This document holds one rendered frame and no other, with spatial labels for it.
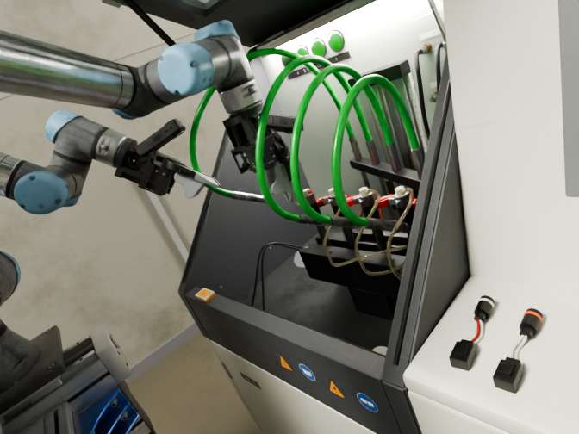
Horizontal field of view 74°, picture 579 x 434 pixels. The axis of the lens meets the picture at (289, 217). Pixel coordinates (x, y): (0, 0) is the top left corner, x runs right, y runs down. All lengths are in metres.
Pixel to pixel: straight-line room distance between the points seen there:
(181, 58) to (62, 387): 0.69
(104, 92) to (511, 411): 0.67
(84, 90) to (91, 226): 1.85
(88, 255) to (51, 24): 1.23
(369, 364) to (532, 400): 0.22
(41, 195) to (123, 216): 1.70
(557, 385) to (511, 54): 0.39
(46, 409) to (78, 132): 0.56
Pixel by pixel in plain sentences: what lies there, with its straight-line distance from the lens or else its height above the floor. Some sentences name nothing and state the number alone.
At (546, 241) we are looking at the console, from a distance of 0.63.
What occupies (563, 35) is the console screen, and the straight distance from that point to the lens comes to 0.58.
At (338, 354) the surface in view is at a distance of 0.66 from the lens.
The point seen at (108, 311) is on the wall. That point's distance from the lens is 2.60.
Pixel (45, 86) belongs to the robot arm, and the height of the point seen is 1.47.
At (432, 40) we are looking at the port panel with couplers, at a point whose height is 1.31.
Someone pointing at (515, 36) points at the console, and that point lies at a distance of 0.60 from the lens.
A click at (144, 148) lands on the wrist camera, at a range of 0.88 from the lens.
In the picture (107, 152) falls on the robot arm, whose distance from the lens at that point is 0.89.
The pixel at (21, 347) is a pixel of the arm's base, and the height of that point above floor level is 1.08.
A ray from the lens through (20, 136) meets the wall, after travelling 2.43.
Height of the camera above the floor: 1.39
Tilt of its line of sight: 21 degrees down
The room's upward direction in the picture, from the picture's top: 23 degrees counter-clockwise
